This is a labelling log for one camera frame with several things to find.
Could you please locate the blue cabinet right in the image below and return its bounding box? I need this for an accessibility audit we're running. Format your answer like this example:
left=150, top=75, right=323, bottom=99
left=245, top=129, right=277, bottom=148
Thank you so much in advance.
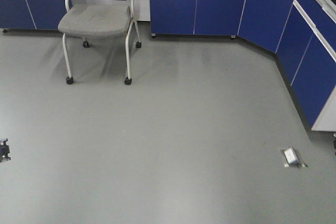
left=238, top=0, right=335, bottom=132

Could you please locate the blue cabinet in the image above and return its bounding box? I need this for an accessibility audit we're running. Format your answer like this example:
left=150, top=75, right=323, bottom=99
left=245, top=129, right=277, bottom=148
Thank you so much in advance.
left=150, top=0, right=245, bottom=37
left=1, top=0, right=66, bottom=33
left=238, top=0, right=335, bottom=132

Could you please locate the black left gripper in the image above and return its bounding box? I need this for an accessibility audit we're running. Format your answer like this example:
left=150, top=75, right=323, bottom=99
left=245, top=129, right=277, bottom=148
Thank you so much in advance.
left=0, top=138, right=11, bottom=163

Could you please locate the blue cabinet left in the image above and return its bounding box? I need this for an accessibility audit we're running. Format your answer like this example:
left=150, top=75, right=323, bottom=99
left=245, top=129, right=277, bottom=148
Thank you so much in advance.
left=1, top=0, right=66, bottom=33

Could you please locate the metal floor socket box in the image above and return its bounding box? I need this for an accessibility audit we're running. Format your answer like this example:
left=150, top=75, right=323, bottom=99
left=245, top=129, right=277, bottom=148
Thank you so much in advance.
left=279, top=146, right=308, bottom=168

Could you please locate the blue cabinet centre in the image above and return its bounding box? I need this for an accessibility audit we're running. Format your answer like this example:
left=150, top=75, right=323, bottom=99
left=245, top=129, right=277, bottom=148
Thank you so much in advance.
left=150, top=0, right=245, bottom=37

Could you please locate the grey office chair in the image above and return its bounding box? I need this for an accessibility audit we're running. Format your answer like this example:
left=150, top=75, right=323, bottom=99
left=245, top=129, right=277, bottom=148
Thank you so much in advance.
left=58, top=0, right=139, bottom=85

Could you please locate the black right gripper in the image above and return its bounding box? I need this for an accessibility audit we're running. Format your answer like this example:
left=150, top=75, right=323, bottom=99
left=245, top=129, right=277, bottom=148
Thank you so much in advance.
left=333, top=133, right=336, bottom=151

